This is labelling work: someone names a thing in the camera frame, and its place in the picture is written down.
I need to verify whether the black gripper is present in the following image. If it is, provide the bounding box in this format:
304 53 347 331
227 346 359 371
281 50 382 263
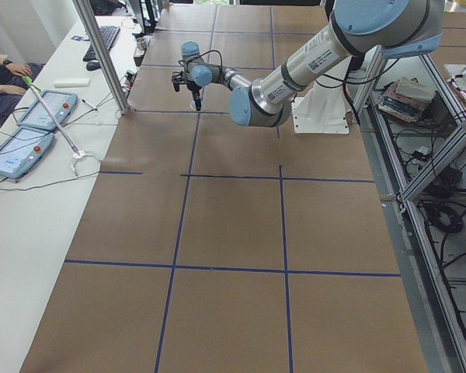
188 84 201 112

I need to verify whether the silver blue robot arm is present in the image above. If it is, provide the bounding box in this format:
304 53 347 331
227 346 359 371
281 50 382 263
172 0 444 127

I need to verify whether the seated person's forearm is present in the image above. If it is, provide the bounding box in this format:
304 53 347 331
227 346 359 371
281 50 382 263
0 85 26 96

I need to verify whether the seated person's hand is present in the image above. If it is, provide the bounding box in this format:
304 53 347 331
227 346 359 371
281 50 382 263
6 63 33 78

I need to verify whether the small metal cup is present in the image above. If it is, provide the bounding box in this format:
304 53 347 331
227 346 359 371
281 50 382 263
136 37 147 51

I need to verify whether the black computer mouse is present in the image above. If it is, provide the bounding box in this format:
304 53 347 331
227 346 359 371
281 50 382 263
85 60 101 71

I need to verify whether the black computer keyboard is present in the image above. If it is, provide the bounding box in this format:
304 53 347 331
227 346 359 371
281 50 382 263
82 25 122 62

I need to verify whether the black marker pen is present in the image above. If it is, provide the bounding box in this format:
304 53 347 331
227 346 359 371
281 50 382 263
82 99 98 110

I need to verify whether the metal reacher grabber stick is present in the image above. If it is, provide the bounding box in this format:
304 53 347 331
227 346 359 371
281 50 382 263
22 76 102 177

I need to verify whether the white foam block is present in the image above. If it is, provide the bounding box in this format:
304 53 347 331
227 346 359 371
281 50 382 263
53 78 91 88

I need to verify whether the upper blue teach pendant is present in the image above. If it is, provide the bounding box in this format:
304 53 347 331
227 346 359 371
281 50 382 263
16 89 79 132

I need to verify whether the blue teach pendant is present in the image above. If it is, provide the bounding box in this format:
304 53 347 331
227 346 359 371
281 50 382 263
16 89 79 132
0 127 55 180

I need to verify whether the lower blue teach pendant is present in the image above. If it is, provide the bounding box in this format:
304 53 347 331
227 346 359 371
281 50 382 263
0 127 55 180

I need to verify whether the stack of books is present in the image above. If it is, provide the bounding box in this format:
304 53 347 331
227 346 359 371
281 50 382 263
377 77 436 124

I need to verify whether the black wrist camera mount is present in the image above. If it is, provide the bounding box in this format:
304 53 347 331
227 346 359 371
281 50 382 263
172 71 186 92

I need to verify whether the white pedestal column with base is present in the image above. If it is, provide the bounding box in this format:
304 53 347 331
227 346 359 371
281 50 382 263
291 80 350 134

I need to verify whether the aluminium frame post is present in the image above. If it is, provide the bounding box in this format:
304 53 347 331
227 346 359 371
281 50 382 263
73 0 130 115

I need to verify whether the aluminium side frame rail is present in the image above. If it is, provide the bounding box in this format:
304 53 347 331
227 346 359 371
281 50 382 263
356 47 466 372

